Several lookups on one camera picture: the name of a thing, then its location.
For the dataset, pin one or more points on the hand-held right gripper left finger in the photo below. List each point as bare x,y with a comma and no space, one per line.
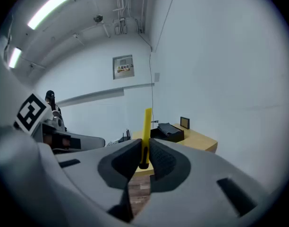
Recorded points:
116,164

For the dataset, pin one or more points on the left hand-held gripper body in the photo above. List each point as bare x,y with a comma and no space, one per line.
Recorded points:
31,113

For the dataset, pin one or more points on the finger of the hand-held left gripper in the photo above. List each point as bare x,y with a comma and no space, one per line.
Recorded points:
92,142

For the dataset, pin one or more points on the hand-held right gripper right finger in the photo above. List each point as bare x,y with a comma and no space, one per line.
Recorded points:
182,171

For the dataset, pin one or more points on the black box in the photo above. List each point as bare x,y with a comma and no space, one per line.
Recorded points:
176,136

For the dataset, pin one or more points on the yellow stick with black tip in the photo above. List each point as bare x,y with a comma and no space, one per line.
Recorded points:
147,126

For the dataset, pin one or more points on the black router with antennas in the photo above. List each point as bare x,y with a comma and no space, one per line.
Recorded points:
125,138

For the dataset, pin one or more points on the light wooden table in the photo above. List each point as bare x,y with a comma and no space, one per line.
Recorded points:
198,139

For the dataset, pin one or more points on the dark grey folded cloth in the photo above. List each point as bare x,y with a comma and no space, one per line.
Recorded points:
167,128

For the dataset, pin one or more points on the short ceiling light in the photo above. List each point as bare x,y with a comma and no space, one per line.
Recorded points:
15,57

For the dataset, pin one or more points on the long ceiling light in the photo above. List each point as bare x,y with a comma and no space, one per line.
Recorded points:
50,9

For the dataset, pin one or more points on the round ceiling fixture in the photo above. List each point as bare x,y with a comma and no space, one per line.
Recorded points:
98,18

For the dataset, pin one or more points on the white ceiling pipes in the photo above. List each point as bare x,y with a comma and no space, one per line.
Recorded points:
122,8

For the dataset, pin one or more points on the grey horizontal wall trim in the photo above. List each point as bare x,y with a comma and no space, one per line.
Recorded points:
99,94

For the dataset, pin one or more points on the black picture frame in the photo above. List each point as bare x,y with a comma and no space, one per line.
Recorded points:
184,122

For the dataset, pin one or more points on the grey electrical wall panel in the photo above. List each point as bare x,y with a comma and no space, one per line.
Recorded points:
123,67

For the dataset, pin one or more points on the white wall plate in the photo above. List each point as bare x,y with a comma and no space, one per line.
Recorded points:
157,77

